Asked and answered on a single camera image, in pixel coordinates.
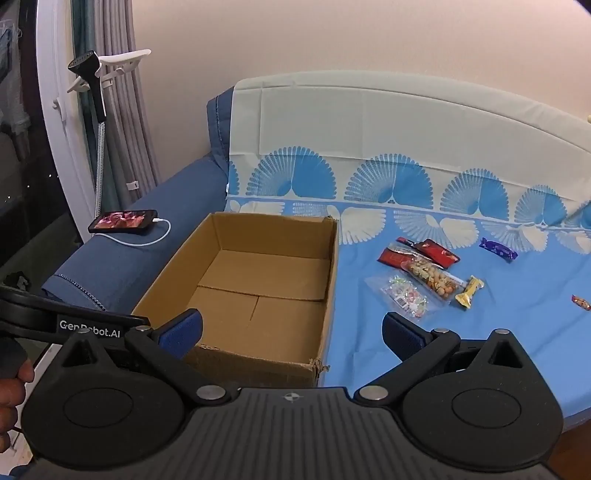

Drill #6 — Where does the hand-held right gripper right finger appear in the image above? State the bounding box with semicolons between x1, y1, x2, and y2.
353;311;532;408

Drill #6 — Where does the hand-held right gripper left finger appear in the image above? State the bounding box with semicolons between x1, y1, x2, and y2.
60;308;234;408

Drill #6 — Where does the clear bag of candies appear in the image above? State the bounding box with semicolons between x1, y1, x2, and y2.
365;272;443;320

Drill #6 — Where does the clear bag of coated nuts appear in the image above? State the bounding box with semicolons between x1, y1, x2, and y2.
400;257;465;304

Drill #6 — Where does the yellow candy bar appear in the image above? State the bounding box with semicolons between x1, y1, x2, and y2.
454;275;485;309

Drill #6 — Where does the red striped packet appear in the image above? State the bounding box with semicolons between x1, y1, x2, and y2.
378;246;416;269

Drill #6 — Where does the glossy red snack bag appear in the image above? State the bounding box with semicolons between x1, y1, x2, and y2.
396;237;461;269

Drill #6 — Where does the brown cardboard box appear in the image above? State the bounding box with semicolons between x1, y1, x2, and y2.
132;212;340;389

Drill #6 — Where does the purple candy bar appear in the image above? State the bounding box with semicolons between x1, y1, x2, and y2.
478;237;519;262

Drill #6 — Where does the person's left hand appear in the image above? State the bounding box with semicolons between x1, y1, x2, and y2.
0;359;36;455

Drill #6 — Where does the blue denim sofa armrest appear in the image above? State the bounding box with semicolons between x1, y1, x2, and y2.
39;87;242;319

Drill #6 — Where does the blue fan-print sheet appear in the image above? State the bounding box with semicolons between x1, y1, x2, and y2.
225;71;591;428

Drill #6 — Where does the black smartphone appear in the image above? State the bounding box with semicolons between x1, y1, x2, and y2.
88;209;159;234

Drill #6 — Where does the grey curtain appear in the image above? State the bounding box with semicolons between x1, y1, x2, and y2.
95;0;160;219

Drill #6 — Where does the white plastic hanger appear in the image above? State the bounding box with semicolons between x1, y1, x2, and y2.
52;48;153;110

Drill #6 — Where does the teal curtain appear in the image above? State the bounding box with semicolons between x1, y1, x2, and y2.
74;0;105;217

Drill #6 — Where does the white charging cable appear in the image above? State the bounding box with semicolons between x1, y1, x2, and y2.
95;217;172;248

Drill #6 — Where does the white window frame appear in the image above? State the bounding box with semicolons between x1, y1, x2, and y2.
34;0;100;241

